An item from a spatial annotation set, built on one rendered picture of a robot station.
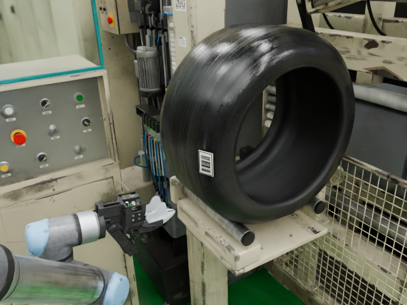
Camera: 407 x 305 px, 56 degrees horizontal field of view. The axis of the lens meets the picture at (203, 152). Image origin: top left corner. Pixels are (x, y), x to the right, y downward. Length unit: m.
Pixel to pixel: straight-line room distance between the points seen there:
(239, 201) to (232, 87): 0.30
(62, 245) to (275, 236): 0.67
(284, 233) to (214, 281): 0.52
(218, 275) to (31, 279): 1.12
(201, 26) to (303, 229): 0.72
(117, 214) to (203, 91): 0.36
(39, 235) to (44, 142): 0.67
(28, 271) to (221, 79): 0.55
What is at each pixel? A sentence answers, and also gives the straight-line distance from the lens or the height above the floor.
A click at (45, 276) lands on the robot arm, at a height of 1.13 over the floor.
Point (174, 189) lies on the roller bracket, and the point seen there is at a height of 0.91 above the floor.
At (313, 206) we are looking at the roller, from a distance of 1.26.
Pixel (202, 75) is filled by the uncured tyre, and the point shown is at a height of 1.35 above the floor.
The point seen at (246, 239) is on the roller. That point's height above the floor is 0.90.
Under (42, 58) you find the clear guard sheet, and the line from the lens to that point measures 1.44.
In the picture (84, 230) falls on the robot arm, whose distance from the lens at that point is 0.93.
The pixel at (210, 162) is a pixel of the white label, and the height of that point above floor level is 1.17.
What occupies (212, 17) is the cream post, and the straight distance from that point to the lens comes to 1.26.
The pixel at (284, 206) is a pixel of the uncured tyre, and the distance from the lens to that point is 1.13.
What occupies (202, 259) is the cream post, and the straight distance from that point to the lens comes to 1.61.
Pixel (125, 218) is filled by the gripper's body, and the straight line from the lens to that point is 0.96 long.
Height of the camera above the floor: 1.58
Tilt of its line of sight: 25 degrees down
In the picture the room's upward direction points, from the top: 2 degrees counter-clockwise
